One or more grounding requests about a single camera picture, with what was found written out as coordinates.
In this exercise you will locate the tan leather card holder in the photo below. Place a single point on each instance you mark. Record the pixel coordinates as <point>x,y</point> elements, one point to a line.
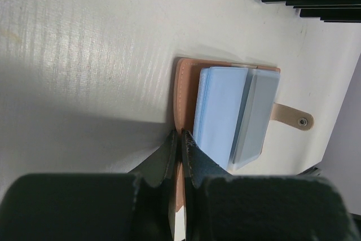
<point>209,100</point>

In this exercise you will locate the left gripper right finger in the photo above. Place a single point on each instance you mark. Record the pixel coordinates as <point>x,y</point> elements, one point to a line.
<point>221,206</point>

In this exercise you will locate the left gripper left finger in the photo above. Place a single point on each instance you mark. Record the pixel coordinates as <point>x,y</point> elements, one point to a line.
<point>138,205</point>

